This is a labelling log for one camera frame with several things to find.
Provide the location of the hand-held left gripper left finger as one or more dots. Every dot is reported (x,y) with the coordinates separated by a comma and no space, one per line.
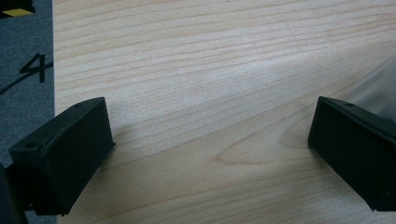
(65,158)

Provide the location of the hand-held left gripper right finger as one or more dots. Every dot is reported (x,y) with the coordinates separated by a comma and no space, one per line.
(351,146)

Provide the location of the black and yellow object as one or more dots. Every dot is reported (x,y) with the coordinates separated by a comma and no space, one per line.
(17,10)

